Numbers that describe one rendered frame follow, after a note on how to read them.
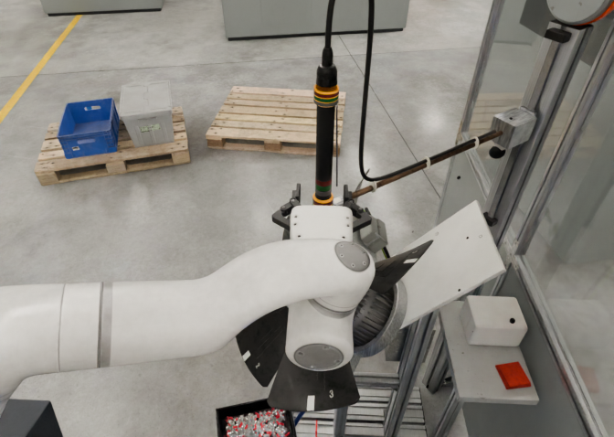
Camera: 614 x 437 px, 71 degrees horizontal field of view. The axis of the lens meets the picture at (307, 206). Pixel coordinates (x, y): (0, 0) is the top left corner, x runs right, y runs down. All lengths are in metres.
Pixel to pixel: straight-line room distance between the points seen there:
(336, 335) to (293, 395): 0.58
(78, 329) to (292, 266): 0.22
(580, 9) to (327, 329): 0.97
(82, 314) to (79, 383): 2.19
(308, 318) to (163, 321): 0.17
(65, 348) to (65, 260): 2.83
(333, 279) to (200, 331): 0.15
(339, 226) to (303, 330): 0.20
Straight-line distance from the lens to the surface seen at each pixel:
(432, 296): 1.22
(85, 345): 0.49
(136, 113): 3.76
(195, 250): 3.04
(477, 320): 1.52
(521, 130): 1.27
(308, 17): 6.47
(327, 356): 0.55
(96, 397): 2.60
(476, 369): 1.55
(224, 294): 0.49
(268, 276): 0.47
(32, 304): 0.49
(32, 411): 1.14
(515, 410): 1.83
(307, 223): 0.67
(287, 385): 1.11
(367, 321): 1.23
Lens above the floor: 2.14
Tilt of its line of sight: 41 degrees down
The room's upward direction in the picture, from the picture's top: straight up
